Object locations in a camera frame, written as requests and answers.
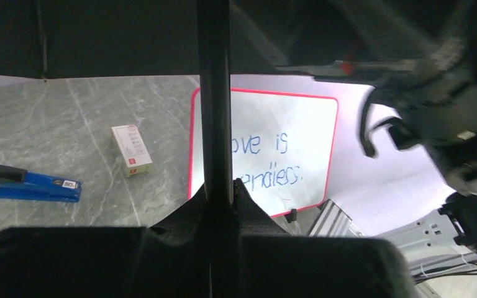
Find pink and black folding umbrella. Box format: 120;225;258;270
0;0;470;207

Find pink framed whiteboard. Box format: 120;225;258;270
188;87;339;219

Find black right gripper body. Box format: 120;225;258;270
360;1;477;194

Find aluminium rail frame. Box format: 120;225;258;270
307;199;363;238

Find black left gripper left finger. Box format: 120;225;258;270
0;189;207;297

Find blue and black stapler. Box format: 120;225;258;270
0;165;82;203

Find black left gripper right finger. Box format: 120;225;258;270
211;180;417;297

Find small white staple box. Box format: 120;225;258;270
111;124;153;178

